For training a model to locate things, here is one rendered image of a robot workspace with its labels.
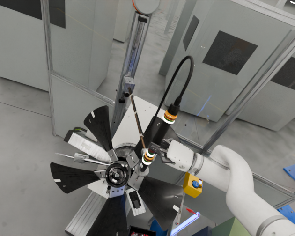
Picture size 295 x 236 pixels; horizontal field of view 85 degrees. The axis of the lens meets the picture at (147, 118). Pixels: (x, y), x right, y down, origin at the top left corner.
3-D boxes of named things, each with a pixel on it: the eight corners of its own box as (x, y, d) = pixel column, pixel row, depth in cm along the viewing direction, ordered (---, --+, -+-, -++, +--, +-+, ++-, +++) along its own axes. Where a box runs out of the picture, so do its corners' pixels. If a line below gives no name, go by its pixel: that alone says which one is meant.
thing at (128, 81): (121, 84, 120) (123, 74, 115) (130, 85, 123) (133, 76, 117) (122, 92, 113) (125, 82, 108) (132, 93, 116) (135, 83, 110)
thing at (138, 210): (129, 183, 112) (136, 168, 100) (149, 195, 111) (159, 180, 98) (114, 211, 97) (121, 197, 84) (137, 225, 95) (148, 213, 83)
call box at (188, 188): (184, 173, 123) (191, 166, 116) (196, 180, 122) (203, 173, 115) (180, 192, 110) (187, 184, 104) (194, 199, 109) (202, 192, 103)
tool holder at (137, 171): (132, 160, 80) (137, 148, 74) (145, 160, 82) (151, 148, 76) (135, 177, 74) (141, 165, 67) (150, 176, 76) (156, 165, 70)
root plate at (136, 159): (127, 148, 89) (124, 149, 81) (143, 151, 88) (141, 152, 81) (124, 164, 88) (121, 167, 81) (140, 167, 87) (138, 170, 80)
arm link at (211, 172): (207, 157, 58) (195, 179, 59) (241, 175, 57) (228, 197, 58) (202, 151, 67) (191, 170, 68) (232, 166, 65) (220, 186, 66)
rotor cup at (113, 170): (112, 154, 91) (104, 158, 78) (137, 158, 90) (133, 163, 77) (107, 180, 90) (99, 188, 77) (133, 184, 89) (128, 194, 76)
